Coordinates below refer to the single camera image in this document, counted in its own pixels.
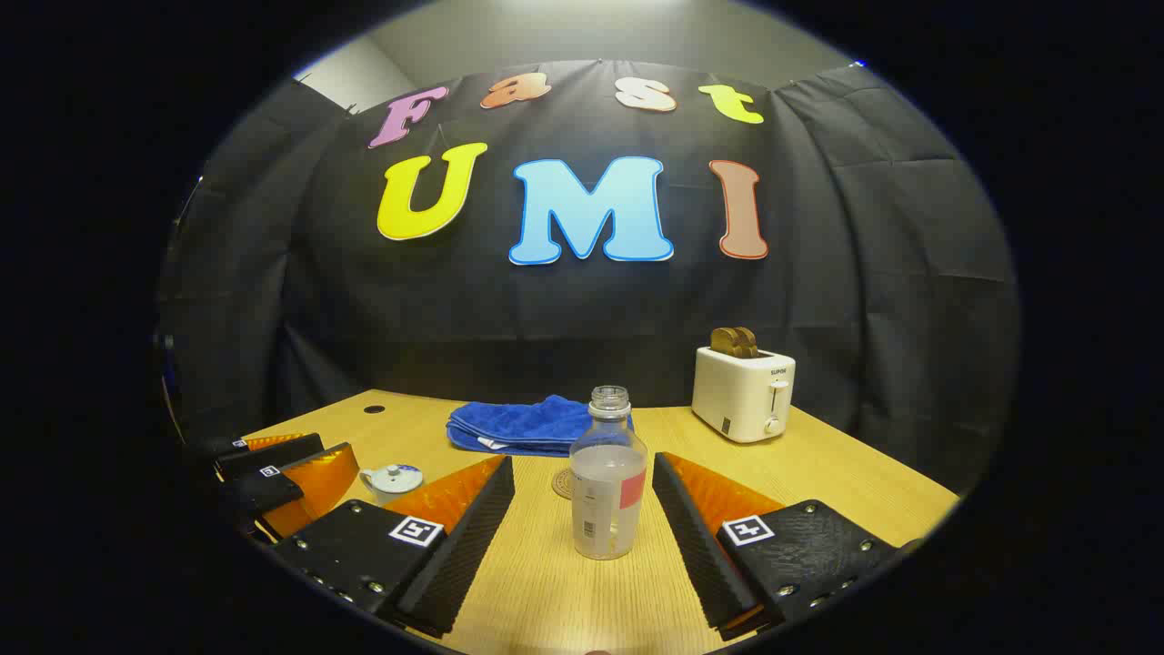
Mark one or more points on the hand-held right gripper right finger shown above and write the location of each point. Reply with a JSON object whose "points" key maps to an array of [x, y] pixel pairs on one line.
{"points": [[696, 546]]}

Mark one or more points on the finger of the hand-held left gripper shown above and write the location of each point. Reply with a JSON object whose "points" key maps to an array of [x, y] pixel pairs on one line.
{"points": [[259, 491], [273, 455]]}

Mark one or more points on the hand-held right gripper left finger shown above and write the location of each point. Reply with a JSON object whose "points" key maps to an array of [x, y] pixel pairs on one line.
{"points": [[464, 555]]}

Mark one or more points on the clear plastic water bottle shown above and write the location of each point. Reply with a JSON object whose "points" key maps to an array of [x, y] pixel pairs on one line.
{"points": [[607, 496]]}

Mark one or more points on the white teacup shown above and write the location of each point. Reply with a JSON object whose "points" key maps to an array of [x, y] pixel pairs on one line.
{"points": [[382, 491]]}

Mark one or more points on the round brown coaster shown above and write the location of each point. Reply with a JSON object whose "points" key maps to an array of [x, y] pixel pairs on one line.
{"points": [[562, 484]]}

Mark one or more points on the blue folded towel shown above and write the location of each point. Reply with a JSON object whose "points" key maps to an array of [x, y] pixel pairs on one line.
{"points": [[518, 426]]}

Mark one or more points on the white toaster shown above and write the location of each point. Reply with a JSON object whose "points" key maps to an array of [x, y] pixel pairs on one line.
{"points": [[737, 396]]}

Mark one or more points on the brown toast slice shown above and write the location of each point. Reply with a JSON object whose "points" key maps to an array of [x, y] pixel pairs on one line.
{"points": [[726, 342], [750, 341]]}

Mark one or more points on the black backdrop cloth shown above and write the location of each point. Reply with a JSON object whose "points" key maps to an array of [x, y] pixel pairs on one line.
{"points": [[818, 273]]}

